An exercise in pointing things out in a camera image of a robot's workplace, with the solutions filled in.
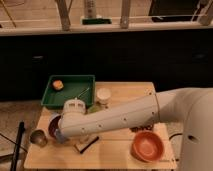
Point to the blue sponge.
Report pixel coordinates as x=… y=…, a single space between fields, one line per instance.
x=59 y=137

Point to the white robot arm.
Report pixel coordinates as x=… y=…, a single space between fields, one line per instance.
x=193 y=107

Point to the purple bowl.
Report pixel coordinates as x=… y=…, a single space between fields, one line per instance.
x=53 y=125

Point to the orange bowl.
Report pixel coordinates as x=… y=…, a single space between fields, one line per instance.
x=147 y=146

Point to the white cup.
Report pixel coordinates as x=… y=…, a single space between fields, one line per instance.
x=103 y=95

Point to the metal spoon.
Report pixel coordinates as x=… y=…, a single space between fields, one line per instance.
x=84 y=91

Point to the green translucent cup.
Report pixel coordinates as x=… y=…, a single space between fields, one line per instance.
x=94 y=109

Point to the green plastic tray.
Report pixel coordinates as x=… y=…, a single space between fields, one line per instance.
x=73 y=85

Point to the orange fruit toy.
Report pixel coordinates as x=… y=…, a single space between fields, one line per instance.
x=58 y=85

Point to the whiteboard eraser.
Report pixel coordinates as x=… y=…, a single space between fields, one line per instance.
x=85 y=142

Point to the green block on shelf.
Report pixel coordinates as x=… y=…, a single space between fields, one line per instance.
x=95 y=21

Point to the small metal cup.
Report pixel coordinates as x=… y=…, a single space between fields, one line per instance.
x=38 y=138

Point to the black pole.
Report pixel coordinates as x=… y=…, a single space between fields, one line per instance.
x=15 y=156

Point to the wooden shelf rail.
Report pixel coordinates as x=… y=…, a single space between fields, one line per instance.
x=105 y=28

